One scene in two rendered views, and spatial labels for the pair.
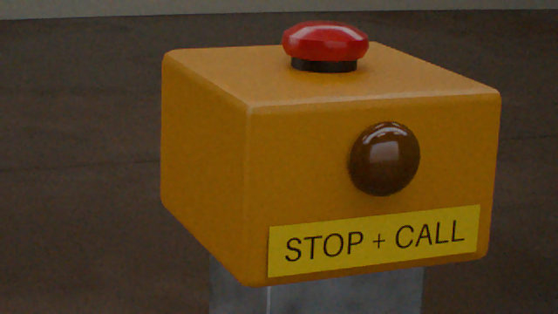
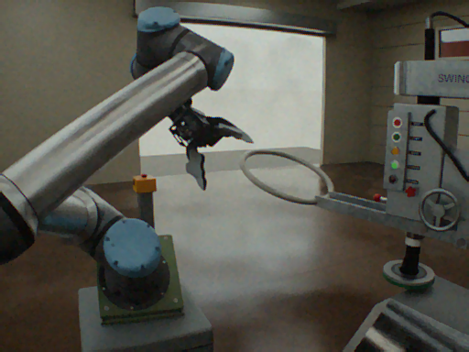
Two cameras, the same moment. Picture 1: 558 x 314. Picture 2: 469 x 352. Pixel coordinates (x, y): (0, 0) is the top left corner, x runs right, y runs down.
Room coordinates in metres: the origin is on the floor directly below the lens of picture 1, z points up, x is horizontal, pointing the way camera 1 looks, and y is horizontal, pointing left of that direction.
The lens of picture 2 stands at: (0.92, -2.07, 1.51)
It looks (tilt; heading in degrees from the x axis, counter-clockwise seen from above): 12 degrees down; 87
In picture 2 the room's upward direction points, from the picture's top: straight up
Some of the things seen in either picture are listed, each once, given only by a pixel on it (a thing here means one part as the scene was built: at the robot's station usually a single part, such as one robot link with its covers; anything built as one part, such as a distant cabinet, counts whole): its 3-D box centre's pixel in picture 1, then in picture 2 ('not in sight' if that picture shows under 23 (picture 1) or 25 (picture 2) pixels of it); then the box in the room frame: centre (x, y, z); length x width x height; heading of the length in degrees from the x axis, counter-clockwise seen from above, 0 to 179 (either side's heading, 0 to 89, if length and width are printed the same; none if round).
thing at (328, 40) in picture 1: (324, 44); not in sight; (0.52, -0.02, 1.09); 0.04 x 0.04 x 0.02
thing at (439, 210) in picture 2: not in sight; (441, 207); (1.69, -1.05, 1.18); 0.15 x 0.10 x 0.15; 130
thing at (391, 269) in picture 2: not in sight; (409, 271); (1.71, -0.88, 0.86); 0.21 x 0.21 x 0.01
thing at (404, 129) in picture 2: not in sight; (397, 150); (1.58, -0.90, 1.35); 0.08 x 0.03 x 0.28; 130
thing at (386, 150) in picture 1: (385, 159); not in sight; (0.46, -0.04, 1.05); 0.03 x 0.02 x 0.03; 113
